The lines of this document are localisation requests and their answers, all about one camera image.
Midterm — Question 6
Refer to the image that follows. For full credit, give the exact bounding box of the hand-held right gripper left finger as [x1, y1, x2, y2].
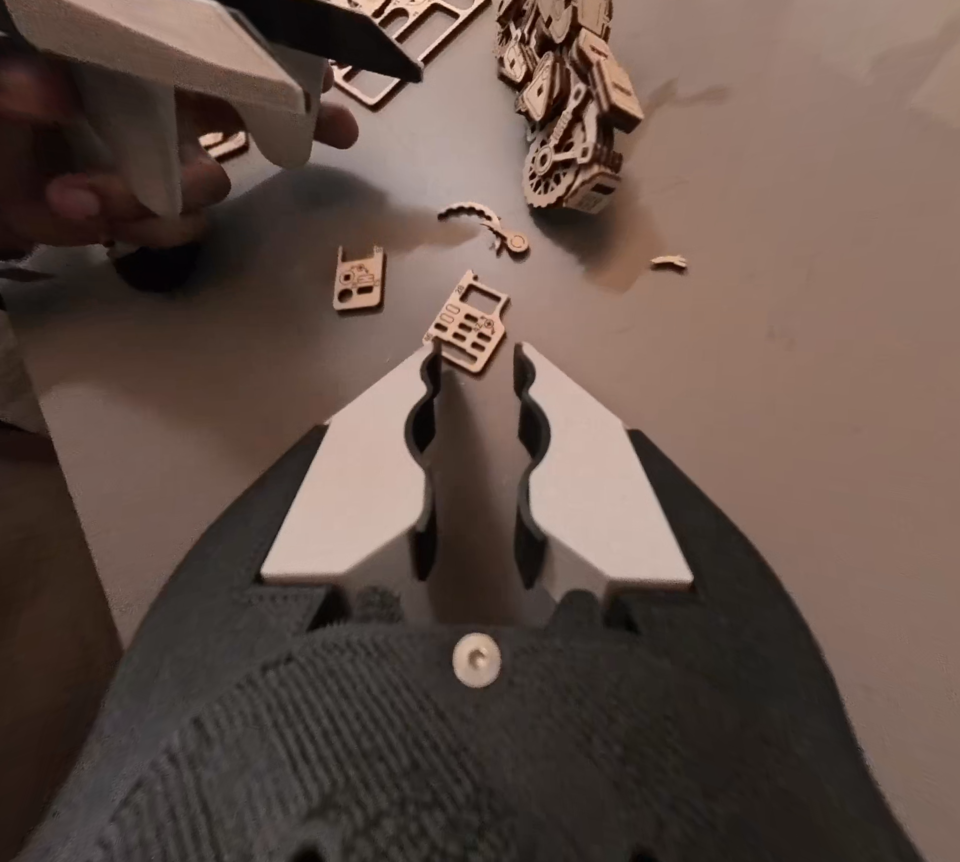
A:
[259, 341, 445, 617]

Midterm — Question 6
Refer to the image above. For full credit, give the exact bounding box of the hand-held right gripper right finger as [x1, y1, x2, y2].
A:
[512, 341, 696, 608]

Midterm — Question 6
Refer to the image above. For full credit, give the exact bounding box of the wooden piece with grid slots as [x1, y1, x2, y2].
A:
[423, 268, 512, 378]

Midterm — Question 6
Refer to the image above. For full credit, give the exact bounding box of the rectangular wooden piece with holes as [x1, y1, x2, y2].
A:
[333, 244, 388, 314]

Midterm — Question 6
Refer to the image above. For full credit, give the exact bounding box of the grey desk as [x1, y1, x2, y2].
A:
[0, 0, 960, 862]

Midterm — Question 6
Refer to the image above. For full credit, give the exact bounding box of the person's left hand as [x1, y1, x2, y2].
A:
[0, 44, 361, 262]

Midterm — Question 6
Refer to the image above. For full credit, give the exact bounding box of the small flat wooden piece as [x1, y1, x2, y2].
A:
[198, 130, 249, 163]

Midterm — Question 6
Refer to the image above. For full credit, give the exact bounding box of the curved toothed wooden piece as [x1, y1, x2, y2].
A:
[437, 202, 531, 258]

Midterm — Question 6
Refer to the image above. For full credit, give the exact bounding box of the person's dark clothing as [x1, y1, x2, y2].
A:
[0, 423, 125, 862]

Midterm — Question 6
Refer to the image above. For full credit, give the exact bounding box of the wooden motorcycle model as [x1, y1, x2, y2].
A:
[493, 0, 666, 215]

